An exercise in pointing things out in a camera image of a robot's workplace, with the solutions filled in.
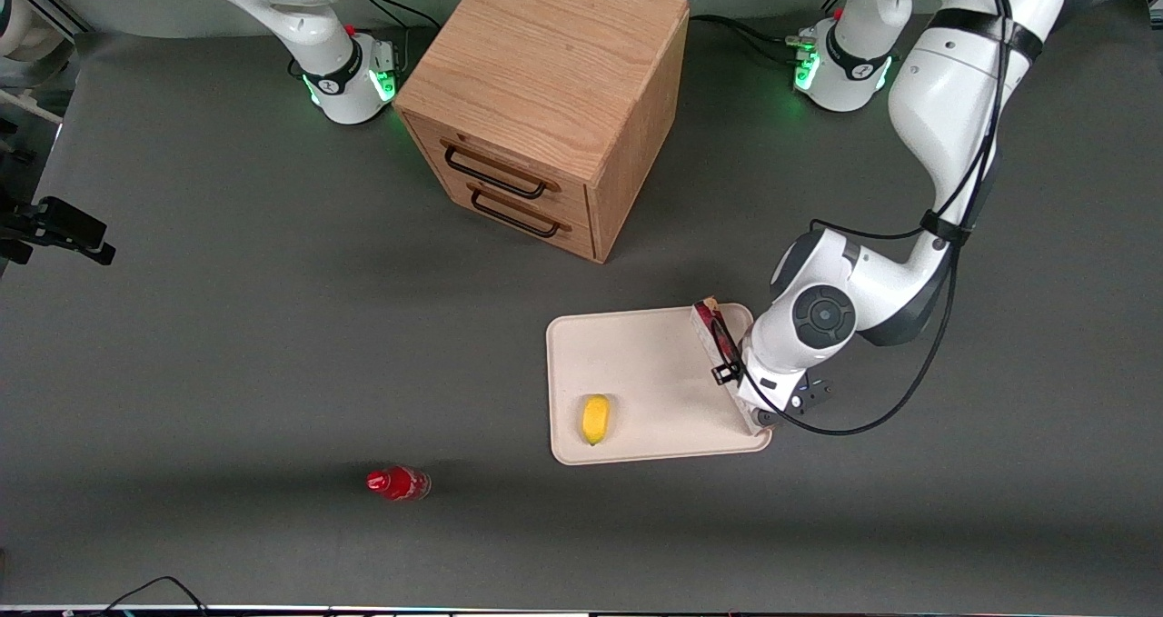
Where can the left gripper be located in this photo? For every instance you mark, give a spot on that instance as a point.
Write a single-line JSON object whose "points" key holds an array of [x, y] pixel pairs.
{"points": [[737, 369]]}

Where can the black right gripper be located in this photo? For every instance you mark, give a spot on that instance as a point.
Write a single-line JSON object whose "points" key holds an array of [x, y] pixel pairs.
{"points": [[8, 204]]}

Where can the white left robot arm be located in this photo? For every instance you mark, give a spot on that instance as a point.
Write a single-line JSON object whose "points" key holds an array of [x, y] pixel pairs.
{"points": [[954, 81]]}

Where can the cream plastic tray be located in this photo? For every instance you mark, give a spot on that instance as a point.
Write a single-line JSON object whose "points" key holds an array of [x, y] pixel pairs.
{"points": [[645, 372]]}

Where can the yellow lemon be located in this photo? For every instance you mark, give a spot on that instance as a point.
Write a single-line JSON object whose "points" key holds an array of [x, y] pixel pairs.
{"points": [[596, 420]]}

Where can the red soda bottle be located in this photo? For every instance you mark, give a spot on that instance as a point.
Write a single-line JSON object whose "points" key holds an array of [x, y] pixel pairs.
{"points": [[400, 484]]}

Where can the wooden drawer cabinet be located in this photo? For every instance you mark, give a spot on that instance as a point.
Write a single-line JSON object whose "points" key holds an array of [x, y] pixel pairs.
{"points": [[545, 54]]}

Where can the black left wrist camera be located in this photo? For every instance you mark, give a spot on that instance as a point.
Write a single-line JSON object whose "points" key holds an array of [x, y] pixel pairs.
{"points": [[811, 393]]}

